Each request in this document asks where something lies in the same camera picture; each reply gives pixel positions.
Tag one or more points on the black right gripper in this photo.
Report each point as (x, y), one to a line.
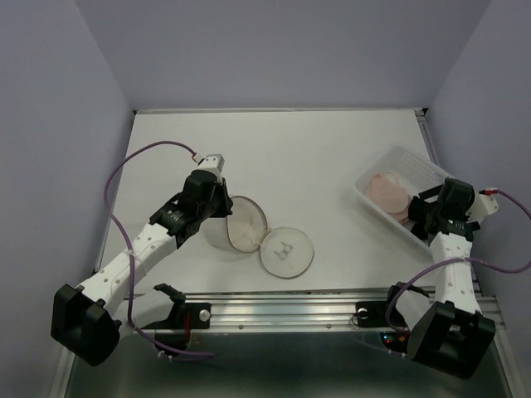
(430, 193)

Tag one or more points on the white perforated plastic basket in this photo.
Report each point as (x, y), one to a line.
(414, 173)

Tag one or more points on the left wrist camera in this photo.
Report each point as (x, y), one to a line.
(213, 163)

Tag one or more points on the white mesh laundry bag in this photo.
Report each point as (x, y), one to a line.
(284, 252)

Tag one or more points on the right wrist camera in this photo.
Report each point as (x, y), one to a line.
(484, 205)

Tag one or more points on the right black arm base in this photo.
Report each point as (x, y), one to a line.
(371, 314)

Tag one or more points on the aluminium mounting rail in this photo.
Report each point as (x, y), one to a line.
(299, 311)

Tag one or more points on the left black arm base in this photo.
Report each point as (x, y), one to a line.
(165, 318)

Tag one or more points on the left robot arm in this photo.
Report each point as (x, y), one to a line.
(91, 318)

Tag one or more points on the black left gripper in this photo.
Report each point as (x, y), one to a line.
(226, 203)

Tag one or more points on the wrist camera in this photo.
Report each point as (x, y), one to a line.
(213, 163)
(484, 205)

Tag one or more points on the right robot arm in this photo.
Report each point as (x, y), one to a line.
(437, 308)

